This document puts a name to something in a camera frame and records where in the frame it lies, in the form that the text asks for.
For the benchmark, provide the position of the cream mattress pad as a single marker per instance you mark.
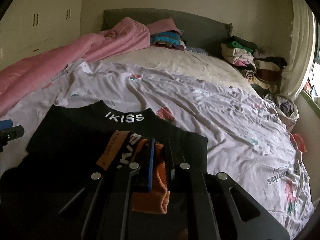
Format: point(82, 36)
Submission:
point(199, 66)

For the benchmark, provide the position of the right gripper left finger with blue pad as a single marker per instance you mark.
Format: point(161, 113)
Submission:
point(150, 167)

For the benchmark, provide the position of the cream wardrobe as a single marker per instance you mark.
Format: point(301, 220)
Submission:
point(31, 27)

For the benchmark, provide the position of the striped blue folded clothes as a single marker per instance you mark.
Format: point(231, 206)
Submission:
point(169, 39)

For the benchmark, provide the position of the pile of folded clothes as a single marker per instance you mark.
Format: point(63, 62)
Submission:
point(260, 69)

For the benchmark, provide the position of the bag of clothes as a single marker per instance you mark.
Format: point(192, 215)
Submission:
point(286, 110)

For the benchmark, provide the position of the cream curtain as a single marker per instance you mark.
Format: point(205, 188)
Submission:
point(302, 51)

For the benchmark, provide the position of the dark grey headboard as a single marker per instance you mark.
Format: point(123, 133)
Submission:
point(198, 31)

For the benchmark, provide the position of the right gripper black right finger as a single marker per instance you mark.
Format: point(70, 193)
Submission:
point(215, 206)

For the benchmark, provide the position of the lavender printed bed sheet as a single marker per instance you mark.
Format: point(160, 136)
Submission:
point(246, 138)

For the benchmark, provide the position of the pink comforter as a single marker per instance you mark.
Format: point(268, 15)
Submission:
point(31, 73)

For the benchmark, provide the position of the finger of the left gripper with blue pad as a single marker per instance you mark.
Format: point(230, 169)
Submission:
point(4, 124)

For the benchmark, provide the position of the black IKISS sweater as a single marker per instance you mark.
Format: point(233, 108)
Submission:
point(68, 186)

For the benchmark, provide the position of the window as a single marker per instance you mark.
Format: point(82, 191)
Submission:
point(311, 89)

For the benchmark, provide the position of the pink pillow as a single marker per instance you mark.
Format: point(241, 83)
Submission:
point(163, 25)

